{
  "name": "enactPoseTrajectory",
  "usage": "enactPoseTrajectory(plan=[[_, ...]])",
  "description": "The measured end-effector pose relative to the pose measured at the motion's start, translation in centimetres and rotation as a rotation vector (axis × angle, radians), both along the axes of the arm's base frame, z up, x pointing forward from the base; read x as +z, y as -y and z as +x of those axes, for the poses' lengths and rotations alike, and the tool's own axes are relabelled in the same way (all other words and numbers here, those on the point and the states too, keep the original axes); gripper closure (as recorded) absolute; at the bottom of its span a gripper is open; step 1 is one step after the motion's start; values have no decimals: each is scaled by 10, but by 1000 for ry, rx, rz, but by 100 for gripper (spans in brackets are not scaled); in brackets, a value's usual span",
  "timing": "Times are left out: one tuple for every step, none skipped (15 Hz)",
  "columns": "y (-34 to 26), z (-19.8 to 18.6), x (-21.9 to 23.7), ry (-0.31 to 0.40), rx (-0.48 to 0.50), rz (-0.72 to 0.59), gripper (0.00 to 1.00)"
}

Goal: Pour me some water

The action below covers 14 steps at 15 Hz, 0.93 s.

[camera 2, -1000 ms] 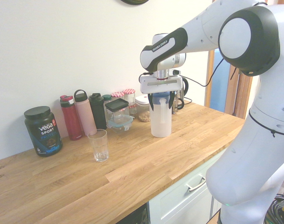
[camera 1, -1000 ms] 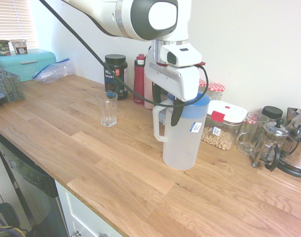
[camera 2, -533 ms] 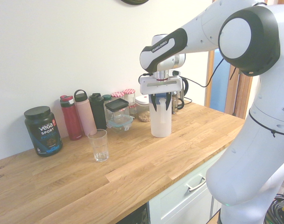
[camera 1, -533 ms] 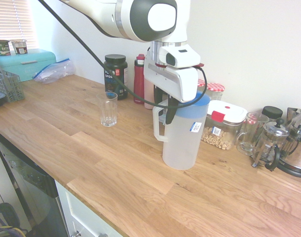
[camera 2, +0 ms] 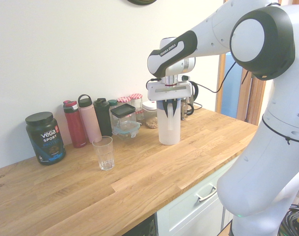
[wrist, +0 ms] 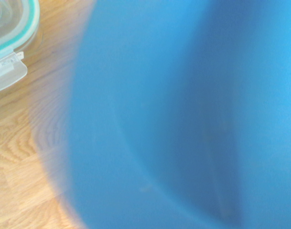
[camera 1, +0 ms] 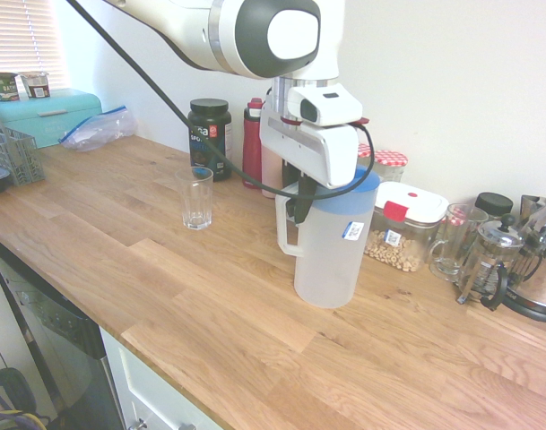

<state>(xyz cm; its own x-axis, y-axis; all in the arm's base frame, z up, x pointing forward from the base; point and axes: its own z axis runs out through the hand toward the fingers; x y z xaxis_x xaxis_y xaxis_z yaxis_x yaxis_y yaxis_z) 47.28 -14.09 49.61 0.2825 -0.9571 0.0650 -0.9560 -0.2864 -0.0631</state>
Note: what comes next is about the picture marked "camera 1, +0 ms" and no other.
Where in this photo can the white cabinet drawer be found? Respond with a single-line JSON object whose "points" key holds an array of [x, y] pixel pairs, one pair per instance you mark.
{"points": [[147, 385]]}

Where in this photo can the pink water bottle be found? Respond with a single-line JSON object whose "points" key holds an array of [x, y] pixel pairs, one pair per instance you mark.
{"points": [[269, 174]]}

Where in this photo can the clear faceted drinking glass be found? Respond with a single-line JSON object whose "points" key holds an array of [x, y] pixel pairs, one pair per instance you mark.
{"points": [[194, 201]]}

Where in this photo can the small jar red checkered lid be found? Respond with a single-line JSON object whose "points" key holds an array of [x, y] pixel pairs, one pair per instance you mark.
{"points": [[457, 219]]}

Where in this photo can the black steel dishwasher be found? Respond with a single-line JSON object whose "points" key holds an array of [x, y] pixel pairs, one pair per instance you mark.
{"points": [[62, 358]]}

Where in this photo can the clear zip plastic bag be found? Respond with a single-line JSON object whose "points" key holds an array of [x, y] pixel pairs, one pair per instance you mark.
{"points": [[97, 132]]}

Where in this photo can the teal bread box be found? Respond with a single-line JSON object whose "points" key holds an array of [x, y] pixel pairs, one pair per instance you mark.
{"points": [[44, 116]]}

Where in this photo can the red water bottle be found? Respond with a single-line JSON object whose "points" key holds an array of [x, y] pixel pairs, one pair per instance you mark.
{"points": [[252, 148]]}

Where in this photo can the jar with black lid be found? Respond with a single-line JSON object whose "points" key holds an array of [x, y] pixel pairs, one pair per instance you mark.
{"points": [[493, 203]]}

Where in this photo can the brown oatmeal cup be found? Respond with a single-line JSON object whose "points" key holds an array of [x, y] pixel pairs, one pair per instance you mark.
{"points": [[36, 85]]}

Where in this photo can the cereal container white lid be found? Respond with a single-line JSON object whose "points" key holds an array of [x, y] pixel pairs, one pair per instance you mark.
{"points": [[411, 210]]}

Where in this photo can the translucent pitcher with blue lid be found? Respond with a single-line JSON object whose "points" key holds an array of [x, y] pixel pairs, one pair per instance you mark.
{"points": [[326, 260]]}

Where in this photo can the stainless steel kettle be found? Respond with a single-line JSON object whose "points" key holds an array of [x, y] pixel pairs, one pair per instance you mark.
{"points": [[541, 277]]}

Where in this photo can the green oatmeal cup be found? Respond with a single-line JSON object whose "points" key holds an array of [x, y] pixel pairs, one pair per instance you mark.
{"points": [[2, 87]]}

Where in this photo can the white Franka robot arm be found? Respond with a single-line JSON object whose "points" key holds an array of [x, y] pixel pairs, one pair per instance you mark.
{"points": [[236, 36]]}

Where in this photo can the black protein powder tub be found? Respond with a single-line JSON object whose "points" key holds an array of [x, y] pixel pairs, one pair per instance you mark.
{"points": [[205, 134]]}

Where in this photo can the dark bag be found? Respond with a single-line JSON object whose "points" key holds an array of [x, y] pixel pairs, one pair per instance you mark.
{"points": [[8, 394]]}

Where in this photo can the glass french press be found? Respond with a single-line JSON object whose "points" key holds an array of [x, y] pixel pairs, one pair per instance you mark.
{"points": [[487, 260]]}

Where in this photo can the grey dish rack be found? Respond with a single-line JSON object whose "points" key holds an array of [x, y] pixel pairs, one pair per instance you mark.
{"points": [[21, 157]]}

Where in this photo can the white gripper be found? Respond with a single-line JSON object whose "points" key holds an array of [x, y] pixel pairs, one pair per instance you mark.
{"points": [[317, 152]]}

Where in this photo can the white window blinds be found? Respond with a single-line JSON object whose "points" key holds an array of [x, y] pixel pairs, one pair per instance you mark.
{"points": [[17, 40]]}

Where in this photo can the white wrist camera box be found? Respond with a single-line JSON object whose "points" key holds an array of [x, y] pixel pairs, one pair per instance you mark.
{"points": [[331, 105]]}

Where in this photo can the clear glass mug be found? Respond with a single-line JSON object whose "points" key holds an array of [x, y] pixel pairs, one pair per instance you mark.
{"points": [[452, 251]]}

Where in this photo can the glass jar red checkered lid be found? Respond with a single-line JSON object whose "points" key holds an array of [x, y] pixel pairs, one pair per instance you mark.
{"points": [[390, 163], [363, 154]]}

